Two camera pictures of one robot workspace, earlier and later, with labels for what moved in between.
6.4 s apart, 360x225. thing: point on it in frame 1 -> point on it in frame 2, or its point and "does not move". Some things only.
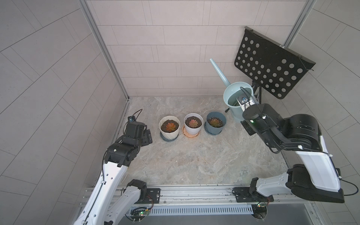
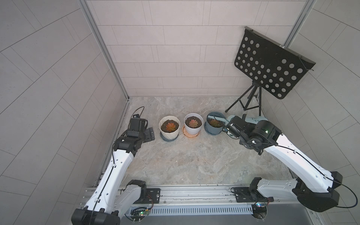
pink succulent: (193, 123) does not move
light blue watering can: (233, 91) -> (253, 119)
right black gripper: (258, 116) -> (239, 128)
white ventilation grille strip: (200, 210) does not move
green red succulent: (215, 122) does not move
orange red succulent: (170, 126) does not move
